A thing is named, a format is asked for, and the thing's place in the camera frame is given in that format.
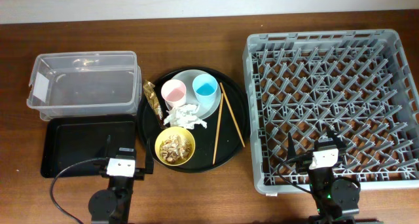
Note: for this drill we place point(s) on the grey dishwasher rack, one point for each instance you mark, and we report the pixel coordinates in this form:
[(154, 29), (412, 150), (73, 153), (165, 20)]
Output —
[(357, 83)]

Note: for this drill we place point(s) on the wooden chopstick left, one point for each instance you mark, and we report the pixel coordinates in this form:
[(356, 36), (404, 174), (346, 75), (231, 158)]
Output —
[(218, 128)]

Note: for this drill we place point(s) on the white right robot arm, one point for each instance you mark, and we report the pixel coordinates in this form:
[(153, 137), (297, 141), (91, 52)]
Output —
[(336, 198)]

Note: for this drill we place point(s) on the wooden chopstick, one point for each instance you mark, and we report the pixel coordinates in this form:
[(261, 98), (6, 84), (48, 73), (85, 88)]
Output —
[(232, 115), (218, 128)]

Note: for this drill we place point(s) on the nut shells and rice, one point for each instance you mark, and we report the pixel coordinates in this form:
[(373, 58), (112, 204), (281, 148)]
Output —
[(175, 149)]

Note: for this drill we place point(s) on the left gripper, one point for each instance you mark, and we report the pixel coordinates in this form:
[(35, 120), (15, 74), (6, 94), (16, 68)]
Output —
[(148, 164)]

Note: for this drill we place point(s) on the pink cup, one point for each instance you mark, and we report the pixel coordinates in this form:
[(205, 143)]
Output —
[(174, 93)]

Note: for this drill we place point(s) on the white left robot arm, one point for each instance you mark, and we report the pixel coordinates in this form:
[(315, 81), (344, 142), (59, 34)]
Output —
[(112, 205)]

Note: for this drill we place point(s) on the gold coffee sachet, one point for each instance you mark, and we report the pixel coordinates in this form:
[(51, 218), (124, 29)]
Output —
[(153, 101)]

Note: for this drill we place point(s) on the blue cup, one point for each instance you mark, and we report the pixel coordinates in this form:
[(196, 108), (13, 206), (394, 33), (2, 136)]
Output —
[(205, 88)]

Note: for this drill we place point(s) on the round black tray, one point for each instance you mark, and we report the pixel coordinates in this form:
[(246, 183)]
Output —
[(233, 130)]

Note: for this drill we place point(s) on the black rectangular tray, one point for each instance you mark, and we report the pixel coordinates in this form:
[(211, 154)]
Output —
[(74, 139)]

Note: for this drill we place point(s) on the yellow bowl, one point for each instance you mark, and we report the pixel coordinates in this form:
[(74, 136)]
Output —
[(174, 131)]

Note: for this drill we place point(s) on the clear plastic bin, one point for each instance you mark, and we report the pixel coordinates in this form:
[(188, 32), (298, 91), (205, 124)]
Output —
[(85, 84)]

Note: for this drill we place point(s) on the white napkin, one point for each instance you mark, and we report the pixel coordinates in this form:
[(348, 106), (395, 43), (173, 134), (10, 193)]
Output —
[(184, 116)]

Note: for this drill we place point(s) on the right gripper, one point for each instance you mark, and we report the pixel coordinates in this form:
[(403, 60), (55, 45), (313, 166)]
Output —
[(341, 145)]

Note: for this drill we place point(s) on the wooden chopstick right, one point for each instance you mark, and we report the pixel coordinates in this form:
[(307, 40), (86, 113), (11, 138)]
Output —
[(232, 115)]

